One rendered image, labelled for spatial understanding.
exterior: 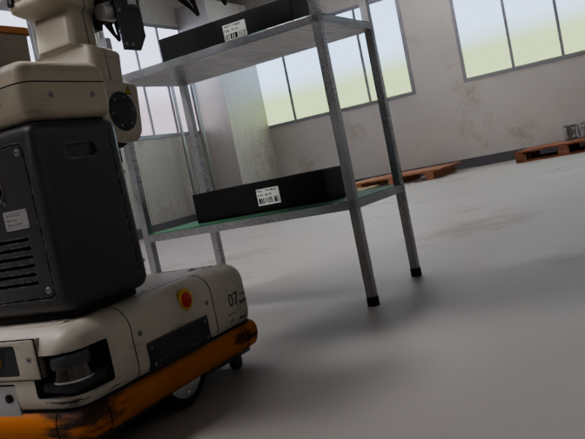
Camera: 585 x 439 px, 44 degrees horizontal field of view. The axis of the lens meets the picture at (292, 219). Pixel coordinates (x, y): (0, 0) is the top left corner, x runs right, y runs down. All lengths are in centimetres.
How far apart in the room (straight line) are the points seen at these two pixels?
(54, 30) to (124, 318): 81
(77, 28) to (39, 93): 47
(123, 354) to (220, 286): 39
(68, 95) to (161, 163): 786
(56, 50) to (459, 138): 817
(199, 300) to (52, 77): 61
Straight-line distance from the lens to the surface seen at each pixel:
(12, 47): 178
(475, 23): 979
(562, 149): 860
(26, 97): 155
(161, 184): 938
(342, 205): 235
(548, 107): 961
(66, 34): 200
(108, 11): 203
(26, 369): 155
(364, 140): 1026
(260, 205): 266
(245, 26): 267
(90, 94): 167
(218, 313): 184
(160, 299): 168
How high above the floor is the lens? 50
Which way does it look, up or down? 4 degrees down
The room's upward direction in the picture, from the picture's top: 12 degrees counter-clockwise
